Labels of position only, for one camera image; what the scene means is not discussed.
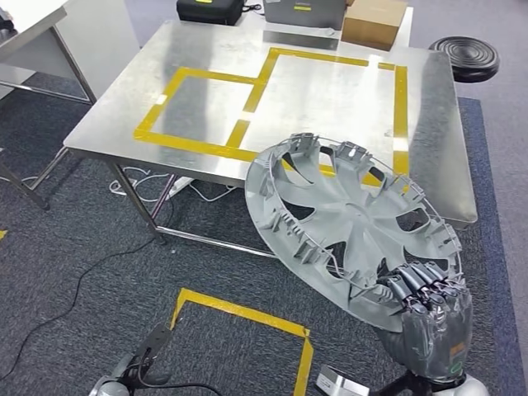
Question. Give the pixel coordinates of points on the silver plastic wheel hubcap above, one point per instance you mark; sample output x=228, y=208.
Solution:
x=342, y=213

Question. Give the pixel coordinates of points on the yellow floor tape marking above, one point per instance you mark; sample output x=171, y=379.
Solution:
x=247, y=314

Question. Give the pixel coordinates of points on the white cabinet panel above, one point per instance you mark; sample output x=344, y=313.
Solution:
x=103, y=43

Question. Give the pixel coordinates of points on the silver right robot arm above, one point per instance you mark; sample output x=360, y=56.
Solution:
x=466, y=389

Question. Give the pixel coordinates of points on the steel table with thin legs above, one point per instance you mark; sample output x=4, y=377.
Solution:
x=25, y=27

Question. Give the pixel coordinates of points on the steel workbench table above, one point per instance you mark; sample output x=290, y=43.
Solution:
x=206, y=109

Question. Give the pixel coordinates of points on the black round stool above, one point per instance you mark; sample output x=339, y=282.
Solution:
x=464, y=54

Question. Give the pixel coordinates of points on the black carrying case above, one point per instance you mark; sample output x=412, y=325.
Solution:
x=210, y=12

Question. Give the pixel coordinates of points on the tan cardboard box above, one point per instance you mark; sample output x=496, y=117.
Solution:
x=371, y=22

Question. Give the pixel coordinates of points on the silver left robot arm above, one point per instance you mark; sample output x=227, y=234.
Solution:
x=109, y=389

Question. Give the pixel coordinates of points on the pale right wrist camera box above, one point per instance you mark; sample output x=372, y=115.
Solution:
x=338, y=382

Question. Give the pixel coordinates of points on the white power strip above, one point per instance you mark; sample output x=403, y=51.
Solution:
x=181, y=186

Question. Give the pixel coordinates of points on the grey laptop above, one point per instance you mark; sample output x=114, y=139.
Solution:
x=305, y=13

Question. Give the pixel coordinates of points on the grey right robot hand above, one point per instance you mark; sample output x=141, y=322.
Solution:
x=437, y=339

